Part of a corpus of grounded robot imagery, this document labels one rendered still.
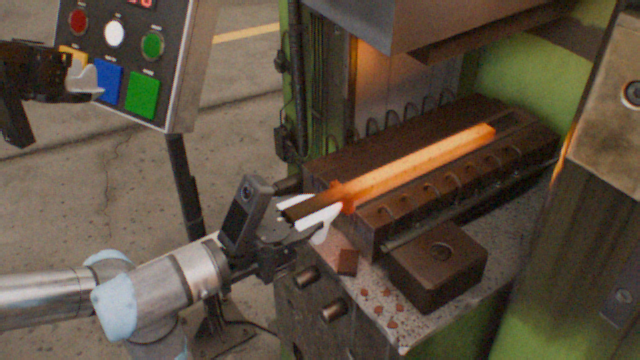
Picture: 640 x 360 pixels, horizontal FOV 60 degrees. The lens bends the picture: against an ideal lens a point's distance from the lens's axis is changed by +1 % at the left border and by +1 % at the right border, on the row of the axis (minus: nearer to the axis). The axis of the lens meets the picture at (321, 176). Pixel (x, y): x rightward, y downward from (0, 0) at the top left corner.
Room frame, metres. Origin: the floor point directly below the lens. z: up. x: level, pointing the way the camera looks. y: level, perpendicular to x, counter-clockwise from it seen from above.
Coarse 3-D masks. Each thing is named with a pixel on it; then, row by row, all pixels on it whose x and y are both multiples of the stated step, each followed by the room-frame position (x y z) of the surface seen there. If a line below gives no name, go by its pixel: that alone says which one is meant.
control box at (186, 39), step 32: (64, 0) 1.08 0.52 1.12; (96, 0) 1.05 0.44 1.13; (128, 0) 1.01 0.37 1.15; (160, 0) 0.98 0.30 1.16; (192, 0) 0.95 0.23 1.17; (64, 32) 1.05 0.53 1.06; (96, 32) 1.01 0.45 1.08; (128, 32) 0.98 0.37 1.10; (160, 32) 0.95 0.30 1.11; (192, 32) 0.94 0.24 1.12; (128, 64) 0.95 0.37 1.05; (160, 64) 0.92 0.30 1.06; (192, 64) 0.92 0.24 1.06; (160, 96) 0.88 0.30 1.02; (192, 96) 0.91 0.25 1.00; (160, 128) 0.85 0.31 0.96; (192, 128) 0.90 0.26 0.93
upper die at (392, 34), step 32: (320, 0) 0.68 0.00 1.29; (352, 0) 0.62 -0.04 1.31; (384, 0) 0.57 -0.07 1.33; (416, 0) 0.58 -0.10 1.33; (448, 0) 0.60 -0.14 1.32; (480, 0) 0.63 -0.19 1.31; (512, 0) 0.67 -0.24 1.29; (544, 0) 0.70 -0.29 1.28; (352, 32) 0.62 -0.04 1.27; (384, 32) 0.57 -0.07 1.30; (416, 32) 0.58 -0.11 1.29; (448, 32) 0.61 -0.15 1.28
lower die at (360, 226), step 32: (480, 96) 0.94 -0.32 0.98; (416, 128) 0.83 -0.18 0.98; (448, 128) 0.82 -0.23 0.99; (512, 128) 0.80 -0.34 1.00; (544, 128) 0.81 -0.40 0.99; (320, 160) 0.74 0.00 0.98; (352, 160) 0.72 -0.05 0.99; (384, 160) 0.72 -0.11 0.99; (448, 160) 0.71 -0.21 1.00; (480, 160) 0.72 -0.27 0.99; (512, 160) 0.72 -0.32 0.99; (544, 160) 0.78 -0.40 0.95; (384, 192) 0.63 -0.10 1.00; (416, 192) 0.64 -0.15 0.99; (448, 192) 0.64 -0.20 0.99; (352, 224) 0.60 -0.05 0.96; (384, 224) 0.57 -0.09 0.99
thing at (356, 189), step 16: (480, 128) 0.79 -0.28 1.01; (448, 144) 0.74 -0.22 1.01; (464, 144) 0.74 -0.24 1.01; (400, 160) 0.70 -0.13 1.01; (416, 160) 0.70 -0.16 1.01; (432, 160) 0.70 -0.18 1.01; (368, 176) 0.66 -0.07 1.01; (384, 176) 0.66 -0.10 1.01; (400, 176) 0.66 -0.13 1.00; (320, 192) 0.61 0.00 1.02; (336, 192) 0.61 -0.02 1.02; (352, 192) 0.62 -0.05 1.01; (368, 192) 0.63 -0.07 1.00; (288, 208) 0.58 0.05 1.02; (304, 208) 0.58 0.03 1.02; (320, 208) 0.58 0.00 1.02; (352, 208) 0.60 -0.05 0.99
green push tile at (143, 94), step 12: (132, 72) 0.93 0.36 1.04; (132, 84) 0.91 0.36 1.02; (144, 84) 0.90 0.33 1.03; (156, 84) 0.89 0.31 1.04; (132, 96) 0.90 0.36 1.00; (144, 96) 0.89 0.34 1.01; (156, 96) 0.88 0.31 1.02; (132, 108) 0.89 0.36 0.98; (144, 108) 0.88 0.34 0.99; (156, 108) 0.87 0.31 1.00
